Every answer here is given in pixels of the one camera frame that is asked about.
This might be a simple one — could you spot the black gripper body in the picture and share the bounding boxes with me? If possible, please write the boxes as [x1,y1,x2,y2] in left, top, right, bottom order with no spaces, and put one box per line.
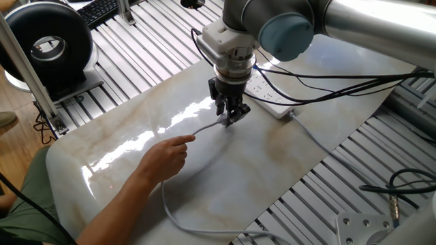
[207,76,247,110]

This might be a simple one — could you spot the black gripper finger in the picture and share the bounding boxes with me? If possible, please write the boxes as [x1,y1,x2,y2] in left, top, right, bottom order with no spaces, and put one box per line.
[207,77,228,116]
[224,97,252,127]

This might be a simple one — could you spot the white power strip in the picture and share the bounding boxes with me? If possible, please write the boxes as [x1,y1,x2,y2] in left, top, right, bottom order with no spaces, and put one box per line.
[244,69,296,120]

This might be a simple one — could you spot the grey power cord with plug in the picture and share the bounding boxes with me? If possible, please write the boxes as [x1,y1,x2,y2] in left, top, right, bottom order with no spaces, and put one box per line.
[160,114,290,245]

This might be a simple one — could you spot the person's right forearm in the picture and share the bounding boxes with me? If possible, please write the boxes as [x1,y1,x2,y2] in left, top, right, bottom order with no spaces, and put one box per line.
[76,169,154,245]

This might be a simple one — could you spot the person's right hand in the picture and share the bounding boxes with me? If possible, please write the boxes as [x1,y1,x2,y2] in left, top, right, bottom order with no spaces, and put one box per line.
[136,134,197,186]

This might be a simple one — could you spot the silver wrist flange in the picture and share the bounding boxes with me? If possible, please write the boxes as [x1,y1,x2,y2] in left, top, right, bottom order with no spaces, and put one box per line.
[213,47,257,85]

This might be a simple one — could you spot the glossy marble pattern mat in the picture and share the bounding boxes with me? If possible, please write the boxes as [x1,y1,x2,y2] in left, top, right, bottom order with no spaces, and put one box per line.
[46,32,418,245]

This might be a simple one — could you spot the black round object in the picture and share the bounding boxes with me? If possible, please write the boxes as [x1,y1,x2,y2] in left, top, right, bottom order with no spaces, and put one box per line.
[179,0,206,10]

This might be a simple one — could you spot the black keyboard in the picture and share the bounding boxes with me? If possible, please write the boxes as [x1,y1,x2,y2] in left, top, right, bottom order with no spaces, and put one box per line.
[76,0,120,30]

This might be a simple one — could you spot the person's green trousers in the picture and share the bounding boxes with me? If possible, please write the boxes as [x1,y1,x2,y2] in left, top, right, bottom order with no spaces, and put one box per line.
[0,146,78,245]

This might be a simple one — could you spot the olive shoe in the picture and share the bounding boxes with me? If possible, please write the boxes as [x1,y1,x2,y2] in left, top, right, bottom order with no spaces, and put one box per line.
[0,111,18,129]

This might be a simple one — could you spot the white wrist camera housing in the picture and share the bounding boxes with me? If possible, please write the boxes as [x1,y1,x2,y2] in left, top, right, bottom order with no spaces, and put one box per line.
[196,24,260,65]

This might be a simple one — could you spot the grey power strip cord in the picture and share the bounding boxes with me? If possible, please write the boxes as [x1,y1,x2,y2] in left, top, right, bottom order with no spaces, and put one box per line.
[288,110,408,201]

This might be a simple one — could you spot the aluminium frame post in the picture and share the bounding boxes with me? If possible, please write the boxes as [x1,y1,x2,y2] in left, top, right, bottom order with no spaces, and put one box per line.
[117,0,137,27]
[0,13,69,135]

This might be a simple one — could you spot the black gripper cable bundle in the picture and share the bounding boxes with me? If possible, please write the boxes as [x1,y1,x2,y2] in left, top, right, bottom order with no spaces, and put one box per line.
[189,27,436,107]

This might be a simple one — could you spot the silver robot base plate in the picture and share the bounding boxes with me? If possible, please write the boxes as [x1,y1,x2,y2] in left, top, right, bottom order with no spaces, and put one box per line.
[335,212,392,245]

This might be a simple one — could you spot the black floor wires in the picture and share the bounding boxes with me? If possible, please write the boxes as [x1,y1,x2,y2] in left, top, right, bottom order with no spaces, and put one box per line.
[32,101,59,146]

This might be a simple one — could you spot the black cable with metal connector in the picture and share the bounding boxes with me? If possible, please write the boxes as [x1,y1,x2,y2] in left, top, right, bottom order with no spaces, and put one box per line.
[359,168,436,227]

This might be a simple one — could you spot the black ring-shaped device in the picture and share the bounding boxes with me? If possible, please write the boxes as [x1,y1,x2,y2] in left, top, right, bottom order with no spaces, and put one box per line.
[0,0,105,105]

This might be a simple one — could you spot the thin black cable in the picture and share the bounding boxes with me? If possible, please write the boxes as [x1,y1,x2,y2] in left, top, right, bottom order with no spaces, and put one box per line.
[0,171,78,245]

